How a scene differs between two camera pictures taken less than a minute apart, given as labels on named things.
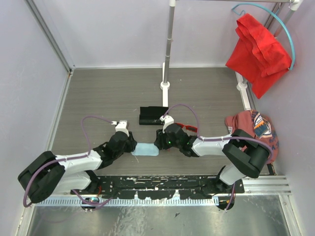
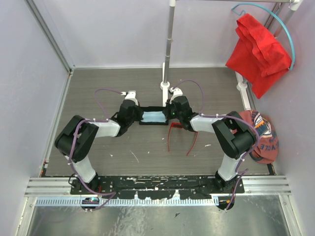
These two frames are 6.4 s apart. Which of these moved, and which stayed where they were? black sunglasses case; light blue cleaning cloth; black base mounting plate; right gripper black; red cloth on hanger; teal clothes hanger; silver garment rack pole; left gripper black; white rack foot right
Moved: light blue cleaning cloth; right gripper black; left gripper black
Stayed: red cloth on hanger; white rack foot right; black sunglasses case; teal clothes hanger; black base mounting plate; silver garment rack pole
